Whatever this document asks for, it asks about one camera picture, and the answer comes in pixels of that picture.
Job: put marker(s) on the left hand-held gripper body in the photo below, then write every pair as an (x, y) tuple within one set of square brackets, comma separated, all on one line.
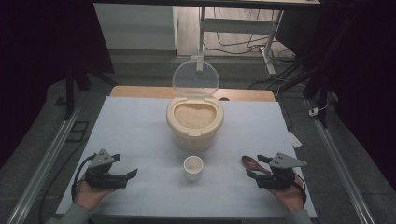
[(102, 179)]

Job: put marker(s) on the aluminium frame rail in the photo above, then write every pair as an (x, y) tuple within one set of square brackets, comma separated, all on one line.
[(339, 161), (46, 161)]

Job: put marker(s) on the wooden table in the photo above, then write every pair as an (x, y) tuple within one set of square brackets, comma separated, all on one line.
[(140, 91)]

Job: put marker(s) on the uncooked rice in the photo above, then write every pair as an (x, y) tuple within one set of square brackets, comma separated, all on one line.
[(195, 115)]

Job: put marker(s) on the person's right hand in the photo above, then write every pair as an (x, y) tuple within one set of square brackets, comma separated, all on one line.
[(292, 197)]

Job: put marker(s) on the person's left hand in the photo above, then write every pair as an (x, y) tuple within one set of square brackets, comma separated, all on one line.
[(87, 197)]

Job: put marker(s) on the beige rice container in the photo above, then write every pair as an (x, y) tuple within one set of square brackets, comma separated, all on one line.
[(194, 140)]

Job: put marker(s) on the white table cover sheet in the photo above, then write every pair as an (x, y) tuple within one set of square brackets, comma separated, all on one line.
[(140, 133)]

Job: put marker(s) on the white cup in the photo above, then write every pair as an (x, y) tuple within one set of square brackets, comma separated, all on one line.
[(193, 175)]

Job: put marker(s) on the small white box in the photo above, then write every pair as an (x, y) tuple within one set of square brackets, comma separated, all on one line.
[(313, 112)]

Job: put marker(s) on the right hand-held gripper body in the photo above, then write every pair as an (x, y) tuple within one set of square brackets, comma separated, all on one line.
[(277, 180)]

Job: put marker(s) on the brown wooden spoon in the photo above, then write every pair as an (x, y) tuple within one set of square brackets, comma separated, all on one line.
[(250, 162)]

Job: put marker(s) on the white paper tag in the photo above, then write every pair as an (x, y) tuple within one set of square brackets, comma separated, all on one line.
[(295, 140)]

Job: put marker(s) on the dark table grommet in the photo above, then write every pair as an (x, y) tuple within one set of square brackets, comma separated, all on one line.
[(224, 99)]

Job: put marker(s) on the white desk frame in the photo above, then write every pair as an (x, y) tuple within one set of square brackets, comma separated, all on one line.
[(236, 25)]

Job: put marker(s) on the clear round container lid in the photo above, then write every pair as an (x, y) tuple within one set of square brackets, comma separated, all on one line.
[(195, 77)]

